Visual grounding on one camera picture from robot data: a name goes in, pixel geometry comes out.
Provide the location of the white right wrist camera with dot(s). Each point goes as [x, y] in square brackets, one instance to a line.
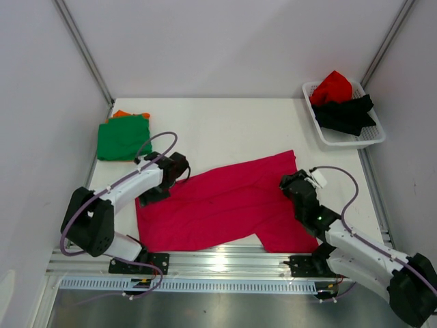
[317, 178]

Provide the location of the red t shirt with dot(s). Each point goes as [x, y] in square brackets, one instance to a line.
[334, 88]

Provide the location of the aluminium corner post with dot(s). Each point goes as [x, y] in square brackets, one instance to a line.
[77, 37]
[395, 27]

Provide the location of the white plastic basket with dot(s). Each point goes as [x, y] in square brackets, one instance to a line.
[331, 139]

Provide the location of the left aluminium corner post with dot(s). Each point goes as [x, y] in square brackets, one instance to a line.
[77, 37]

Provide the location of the right aluminium corner post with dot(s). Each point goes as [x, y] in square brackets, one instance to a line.
[395, 27]

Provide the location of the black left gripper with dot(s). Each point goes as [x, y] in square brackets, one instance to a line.
[147, 197]

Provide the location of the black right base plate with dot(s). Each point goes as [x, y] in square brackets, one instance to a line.
[310, 266]

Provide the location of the aluminium front rail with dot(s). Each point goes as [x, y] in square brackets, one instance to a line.
[223, 262]

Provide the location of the white slotted cable duct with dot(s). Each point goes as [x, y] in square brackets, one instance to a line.
[191, 285]

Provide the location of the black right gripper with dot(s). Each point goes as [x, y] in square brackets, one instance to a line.
[294, 182]

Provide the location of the orange folded t shirt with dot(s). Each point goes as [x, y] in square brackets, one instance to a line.
[121, 114]

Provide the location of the black t shirt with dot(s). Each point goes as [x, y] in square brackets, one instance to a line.
[349, 117]

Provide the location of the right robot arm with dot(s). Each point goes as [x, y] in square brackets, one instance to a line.
[406, 283]

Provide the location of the pink t shirt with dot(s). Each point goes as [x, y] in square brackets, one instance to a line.
[226, 204]

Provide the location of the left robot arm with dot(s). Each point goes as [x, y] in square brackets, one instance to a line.
[89, 222]

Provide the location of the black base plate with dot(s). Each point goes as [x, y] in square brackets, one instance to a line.
[310, 266]
[145, 264]

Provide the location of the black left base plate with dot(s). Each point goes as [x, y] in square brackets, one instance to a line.
[145, 264]

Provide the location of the green folded t shirt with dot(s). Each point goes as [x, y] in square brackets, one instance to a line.
[119, 139]

